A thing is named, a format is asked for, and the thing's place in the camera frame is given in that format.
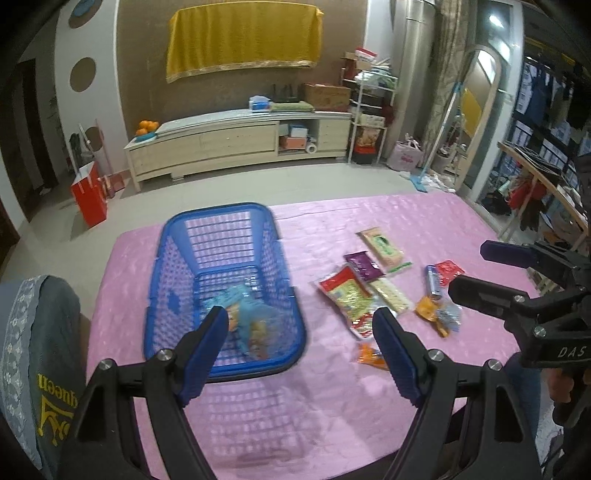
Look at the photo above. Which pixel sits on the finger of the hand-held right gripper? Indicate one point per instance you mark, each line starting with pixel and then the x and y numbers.
pixel 485 295
pixel 503 253

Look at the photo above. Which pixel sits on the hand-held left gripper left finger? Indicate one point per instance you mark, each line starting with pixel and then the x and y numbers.
pixel 203 357

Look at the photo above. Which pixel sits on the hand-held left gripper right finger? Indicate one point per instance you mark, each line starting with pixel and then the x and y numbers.
pixel 397 357

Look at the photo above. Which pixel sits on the small orange snack packet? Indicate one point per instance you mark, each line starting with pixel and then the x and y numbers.
pixel 369 356

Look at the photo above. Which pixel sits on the small blue snack packet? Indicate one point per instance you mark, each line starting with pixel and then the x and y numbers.
pixel 450 319

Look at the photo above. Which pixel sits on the blue and purple snack packet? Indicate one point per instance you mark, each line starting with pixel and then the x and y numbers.
pixel 433 281

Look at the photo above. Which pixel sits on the clear white cracker packet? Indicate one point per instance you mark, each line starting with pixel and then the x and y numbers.
pixel 393 296

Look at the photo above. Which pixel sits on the clear bag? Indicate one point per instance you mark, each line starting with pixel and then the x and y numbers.
pixel 251 311

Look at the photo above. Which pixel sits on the red and yellow snack packet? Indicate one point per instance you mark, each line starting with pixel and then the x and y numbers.
pixel 346 295

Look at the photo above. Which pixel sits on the blue plastic basket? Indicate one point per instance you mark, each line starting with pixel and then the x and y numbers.
pixel 221 249

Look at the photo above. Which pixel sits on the green and white cracker packet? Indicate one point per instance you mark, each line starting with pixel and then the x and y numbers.
pixel 383 247

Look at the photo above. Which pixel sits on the person's right hand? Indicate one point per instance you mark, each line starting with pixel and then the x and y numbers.
pixel 563 392

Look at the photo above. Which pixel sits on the person's leg in jeans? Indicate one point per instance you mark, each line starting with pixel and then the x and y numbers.
pixel 526 406

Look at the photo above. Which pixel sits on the wooden drying rack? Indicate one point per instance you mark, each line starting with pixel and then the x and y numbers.
pixel 535 173

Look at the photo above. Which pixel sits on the pink shopping bag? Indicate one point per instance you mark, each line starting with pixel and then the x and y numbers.
pixel 405 154

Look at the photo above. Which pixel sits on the pink quilted tablecloth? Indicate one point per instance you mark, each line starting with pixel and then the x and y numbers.
pixel 332 221

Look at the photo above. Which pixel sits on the arched standing mirror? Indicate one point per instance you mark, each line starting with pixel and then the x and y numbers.
pixel 485 92

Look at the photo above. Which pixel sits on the hanging clothes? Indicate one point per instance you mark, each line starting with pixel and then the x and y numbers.
pixel 549 97

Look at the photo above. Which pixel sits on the red gift box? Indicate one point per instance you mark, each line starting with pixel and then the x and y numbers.
pixel 367 143

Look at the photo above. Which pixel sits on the grey embroidered chair cover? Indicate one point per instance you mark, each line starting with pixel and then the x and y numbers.
pixel 27 350

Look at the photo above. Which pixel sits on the patterned curtain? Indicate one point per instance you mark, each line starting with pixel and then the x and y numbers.
pixel 445 69

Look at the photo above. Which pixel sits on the red dustpan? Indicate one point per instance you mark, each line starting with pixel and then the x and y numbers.
pixel 116 184

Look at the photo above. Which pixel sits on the red paper bag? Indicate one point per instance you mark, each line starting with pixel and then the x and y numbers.
pixel 90 198

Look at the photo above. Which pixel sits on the silver tower air conditioner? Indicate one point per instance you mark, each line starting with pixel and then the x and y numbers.
pixel 418 69

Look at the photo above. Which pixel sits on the beige television cabinet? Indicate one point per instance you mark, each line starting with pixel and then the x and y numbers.
pixel 207 143

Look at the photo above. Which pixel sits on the blue fruit plate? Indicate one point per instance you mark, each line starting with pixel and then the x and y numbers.
pixel 144 136

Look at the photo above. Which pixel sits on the orange box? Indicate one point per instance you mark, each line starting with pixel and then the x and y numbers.
pixel 293 143

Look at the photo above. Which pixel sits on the brown cardboard box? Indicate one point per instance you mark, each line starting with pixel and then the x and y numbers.
pixel 325 96

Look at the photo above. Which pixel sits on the pile of oranges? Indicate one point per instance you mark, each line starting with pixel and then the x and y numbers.
pixel 147 127

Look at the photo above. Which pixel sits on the black racket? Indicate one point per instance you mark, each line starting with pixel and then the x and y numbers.
pixel 78 147

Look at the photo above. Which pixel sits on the green folded cloth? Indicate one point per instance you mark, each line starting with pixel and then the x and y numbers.
pixel 293 107

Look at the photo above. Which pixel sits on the blue tissue box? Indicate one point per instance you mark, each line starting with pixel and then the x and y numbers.
pixel 258 104

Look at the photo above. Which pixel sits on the black router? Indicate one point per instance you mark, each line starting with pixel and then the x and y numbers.
pixel 286 96

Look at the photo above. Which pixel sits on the dark wooden door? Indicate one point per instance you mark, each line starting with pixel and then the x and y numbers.
pixel 34 138

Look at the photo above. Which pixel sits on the yellow cloth cover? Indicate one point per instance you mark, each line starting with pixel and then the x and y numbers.
pixel 240 37

